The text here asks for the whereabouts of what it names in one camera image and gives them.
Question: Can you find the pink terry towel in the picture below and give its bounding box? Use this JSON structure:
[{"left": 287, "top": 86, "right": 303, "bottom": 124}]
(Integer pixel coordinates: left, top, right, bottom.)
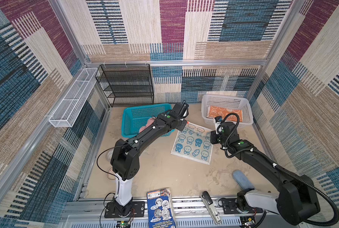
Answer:
[{"left": 139, "top": 116, "right": 156, "bottom": 133}]

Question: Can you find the white wire mesh tray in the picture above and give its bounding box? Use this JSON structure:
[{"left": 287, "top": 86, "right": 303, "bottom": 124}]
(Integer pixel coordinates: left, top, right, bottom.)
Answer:
[{"left": 49, "top": 68, "right": 98, "bottom": 128}]

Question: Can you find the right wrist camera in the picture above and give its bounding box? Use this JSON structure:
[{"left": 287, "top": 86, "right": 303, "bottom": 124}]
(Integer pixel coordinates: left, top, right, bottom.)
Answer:
[{"left": 214, "top": 116, "right": 222, "bottom": 135}]

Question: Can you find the teal plastic basket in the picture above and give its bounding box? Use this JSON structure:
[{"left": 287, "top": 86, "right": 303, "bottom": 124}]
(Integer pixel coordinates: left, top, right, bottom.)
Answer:
[{"left": 121, "top": 103, "right": 172, "bottom": 138}]

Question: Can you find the white plastic basket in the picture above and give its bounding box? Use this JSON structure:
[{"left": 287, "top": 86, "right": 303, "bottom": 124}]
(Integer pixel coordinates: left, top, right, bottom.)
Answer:
[{"left": 201, "top": 94, "right": 254, "bottom": 128}]

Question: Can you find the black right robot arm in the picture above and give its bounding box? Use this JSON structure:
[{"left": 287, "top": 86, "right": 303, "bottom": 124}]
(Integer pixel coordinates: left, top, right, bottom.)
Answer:
[{"left": 210, "top": 118, "right": 339, "bottom": 227}]

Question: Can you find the black silver stapler tool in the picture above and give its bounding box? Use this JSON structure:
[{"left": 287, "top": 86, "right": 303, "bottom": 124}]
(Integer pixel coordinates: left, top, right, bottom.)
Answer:
[{"left": 201, "top": 191, "right": 221, "bottom": 225}]

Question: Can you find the blue bunny pattern towel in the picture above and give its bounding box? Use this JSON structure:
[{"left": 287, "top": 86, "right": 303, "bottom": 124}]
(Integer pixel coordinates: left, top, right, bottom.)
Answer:
[{"left": 171, "top": 122, "right": 213, "bottom": 165}]

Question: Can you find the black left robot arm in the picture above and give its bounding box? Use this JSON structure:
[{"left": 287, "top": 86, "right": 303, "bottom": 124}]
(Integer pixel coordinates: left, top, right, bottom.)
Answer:
[{"left": 108, "top": 101, "right": 189, "bottom": 217}]

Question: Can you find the orange bunny pattern towel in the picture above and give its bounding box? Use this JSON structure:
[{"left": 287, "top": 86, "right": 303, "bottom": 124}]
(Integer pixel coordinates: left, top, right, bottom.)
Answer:
[{"left": 206, "top": 105, "right": 243, "bottom": 122}]

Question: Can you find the blue printed package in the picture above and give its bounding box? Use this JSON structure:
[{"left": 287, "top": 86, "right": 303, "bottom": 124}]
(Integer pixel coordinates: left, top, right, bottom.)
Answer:
[{"left": 147, "top": 188, "right": 177, "bottom": 228}]

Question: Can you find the black wire shelf rack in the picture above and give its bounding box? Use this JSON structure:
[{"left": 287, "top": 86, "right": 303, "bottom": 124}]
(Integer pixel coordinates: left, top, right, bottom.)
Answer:
[{"left": 96, "top": 64, "right": 154, "bottom": 107}]

